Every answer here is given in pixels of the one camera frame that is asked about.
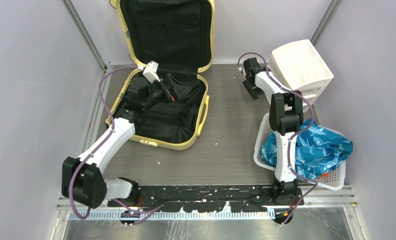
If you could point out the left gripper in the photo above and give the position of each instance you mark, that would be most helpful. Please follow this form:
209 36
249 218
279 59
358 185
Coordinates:
172 92

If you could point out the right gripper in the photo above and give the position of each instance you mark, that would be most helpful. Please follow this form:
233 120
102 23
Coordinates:
253 93

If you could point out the yellow hard-shell suitcase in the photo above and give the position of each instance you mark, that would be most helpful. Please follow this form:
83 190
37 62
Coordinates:
179 36

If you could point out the white divided organizer tray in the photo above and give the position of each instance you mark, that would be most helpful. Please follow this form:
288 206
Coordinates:
299 66

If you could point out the blue patterned garment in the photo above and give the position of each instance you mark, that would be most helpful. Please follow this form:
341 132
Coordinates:
318 150

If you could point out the white perforated plastic basket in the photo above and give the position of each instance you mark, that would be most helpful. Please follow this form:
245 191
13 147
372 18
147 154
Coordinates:
333 180

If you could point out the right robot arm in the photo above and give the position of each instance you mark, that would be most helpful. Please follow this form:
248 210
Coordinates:
285 119

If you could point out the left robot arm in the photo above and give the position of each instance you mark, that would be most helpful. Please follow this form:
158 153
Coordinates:
82 176

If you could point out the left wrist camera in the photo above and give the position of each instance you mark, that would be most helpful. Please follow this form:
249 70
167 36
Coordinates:
150 72

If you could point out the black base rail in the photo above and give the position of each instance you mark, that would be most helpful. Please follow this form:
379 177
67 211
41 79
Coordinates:
207 198

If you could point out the slotted metal cable duct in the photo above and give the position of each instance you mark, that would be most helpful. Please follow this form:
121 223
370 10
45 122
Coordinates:
225 214

